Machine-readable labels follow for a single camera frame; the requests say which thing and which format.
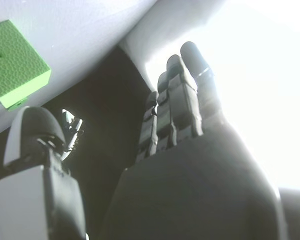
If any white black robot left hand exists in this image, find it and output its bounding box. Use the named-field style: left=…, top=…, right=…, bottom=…
left=0, top=41, right=287, bottom=240

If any green cube block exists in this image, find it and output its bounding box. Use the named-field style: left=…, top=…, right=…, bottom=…
left=0, top=19, right=52, bottom=111

